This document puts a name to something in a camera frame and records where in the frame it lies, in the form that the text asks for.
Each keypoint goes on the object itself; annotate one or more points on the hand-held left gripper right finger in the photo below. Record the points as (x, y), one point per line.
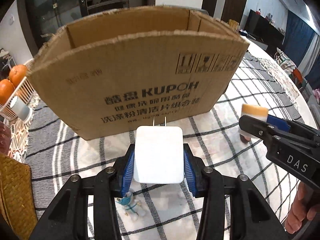
(190, 171)

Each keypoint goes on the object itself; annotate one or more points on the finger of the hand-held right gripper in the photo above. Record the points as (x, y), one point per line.
(253, 127)
(277, 123)

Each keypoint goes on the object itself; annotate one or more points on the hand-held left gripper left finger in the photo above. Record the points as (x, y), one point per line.
(127, 166)

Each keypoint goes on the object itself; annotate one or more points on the small bottle with orange cap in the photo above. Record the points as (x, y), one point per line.
(253, 110)

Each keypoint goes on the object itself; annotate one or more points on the white plug charger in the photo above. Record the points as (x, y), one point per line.
(158, 155)

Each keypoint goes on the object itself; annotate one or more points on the brown cardboard box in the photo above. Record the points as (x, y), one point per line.
(137, 80)

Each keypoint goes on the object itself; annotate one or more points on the person's right hand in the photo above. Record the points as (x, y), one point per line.
(298, 212)

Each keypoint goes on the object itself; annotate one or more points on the grey white checked tablecloth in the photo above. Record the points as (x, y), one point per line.
(225, 155)

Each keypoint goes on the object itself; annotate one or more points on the floral patchwork table mat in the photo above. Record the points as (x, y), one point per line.
(280, 80)

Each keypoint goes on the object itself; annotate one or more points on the red bag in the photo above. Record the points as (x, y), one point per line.
(298, 80)

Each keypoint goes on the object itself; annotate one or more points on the patterned fabric bag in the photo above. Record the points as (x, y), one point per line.
(286, 62)

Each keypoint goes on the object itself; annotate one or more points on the low television cabinet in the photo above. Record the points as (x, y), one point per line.
(260, 43)

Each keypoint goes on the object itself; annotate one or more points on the blue curtain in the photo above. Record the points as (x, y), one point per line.
(302, 40)

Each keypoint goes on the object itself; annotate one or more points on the yellow box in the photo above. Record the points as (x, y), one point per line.
(233, 25)

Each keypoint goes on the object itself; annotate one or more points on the brown patterned table mat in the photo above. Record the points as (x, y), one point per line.
(18, 137)

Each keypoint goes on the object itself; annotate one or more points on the woven straw basket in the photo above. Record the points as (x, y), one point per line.
(15, 192)

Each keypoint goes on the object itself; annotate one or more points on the small grey white cup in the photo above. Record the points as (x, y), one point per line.
(21, 108)

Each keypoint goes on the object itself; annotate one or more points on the ribbed glass vase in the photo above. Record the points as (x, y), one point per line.
(3, 137)

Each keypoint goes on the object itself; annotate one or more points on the orange fruit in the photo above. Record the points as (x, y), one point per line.
(17, 73)
(5, 91)

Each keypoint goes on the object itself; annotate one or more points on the white shelf rack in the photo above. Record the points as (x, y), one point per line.
(5, 60)

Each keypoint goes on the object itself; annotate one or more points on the dark sliding glass door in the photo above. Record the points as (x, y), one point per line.
(62, 0)

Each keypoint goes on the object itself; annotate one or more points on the white wall switch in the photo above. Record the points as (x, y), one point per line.
(11, 20)

